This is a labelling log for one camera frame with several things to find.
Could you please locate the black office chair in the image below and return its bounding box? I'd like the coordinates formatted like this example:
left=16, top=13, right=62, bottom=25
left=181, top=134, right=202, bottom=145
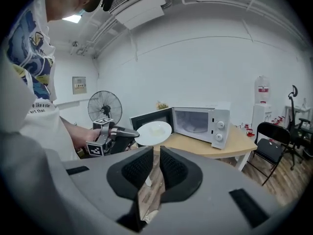
left=283, top=84, right=313, bottom=170

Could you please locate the black standing fan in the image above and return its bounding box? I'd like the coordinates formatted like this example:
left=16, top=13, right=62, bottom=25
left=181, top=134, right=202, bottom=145
left=87, top=90, right=123, bottom=130

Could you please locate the white microwave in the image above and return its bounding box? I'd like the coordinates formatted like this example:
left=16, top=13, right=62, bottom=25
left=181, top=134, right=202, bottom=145
left=129, top=101, right=232, bottom=150

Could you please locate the white printed t-shirt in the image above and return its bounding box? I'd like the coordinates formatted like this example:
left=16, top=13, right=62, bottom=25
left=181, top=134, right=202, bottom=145
left=4, top=0, right=82, bottom=162

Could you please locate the wooden table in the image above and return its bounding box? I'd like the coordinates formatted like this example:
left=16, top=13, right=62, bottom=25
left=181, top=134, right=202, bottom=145
left=133, top=125, right=259, bottom=188

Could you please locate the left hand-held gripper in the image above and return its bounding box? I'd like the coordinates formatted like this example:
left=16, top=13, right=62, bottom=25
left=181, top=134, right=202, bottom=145
left=86, top=117, right=140, bottom=157

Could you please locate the white side desk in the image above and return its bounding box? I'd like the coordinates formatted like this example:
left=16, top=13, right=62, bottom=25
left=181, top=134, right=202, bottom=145
left=285, top=104, right=313, bottom=122

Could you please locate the person's left forearm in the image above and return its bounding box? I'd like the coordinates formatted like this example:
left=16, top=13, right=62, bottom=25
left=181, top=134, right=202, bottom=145
left=60, top=116, right=101, bottom=154

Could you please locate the grey wall electrical panel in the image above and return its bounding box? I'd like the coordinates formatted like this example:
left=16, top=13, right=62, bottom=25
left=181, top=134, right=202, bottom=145
left=72, top=76, right=87, bottom=95

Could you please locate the white air conditioner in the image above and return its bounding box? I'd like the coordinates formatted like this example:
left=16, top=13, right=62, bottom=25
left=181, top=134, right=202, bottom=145
left=107, top=0, right=167, bottom=30

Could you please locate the white plate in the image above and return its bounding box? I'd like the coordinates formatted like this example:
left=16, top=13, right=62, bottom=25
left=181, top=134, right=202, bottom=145
left=135, top=121, right=172, bottom=147

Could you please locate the black folding chair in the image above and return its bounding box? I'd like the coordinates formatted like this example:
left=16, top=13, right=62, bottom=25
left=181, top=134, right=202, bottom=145
left=246, top=121, right=291, bottom=187

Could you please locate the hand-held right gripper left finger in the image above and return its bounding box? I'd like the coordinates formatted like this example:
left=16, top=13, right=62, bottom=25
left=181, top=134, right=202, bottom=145
left=107, top=145, right=154, bottom=233

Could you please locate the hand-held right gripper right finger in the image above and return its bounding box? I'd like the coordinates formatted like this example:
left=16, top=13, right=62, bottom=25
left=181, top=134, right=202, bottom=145
left=159, top=145, right=203, bottom=203

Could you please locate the white water dispenser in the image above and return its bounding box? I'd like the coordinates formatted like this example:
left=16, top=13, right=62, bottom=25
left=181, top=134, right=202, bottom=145
left=251, top=102, right=273, bottom=132

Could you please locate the clear water bottle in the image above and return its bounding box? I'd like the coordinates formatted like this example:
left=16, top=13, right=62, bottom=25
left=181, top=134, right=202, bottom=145
left=254, top=75, right=270, bottom=104

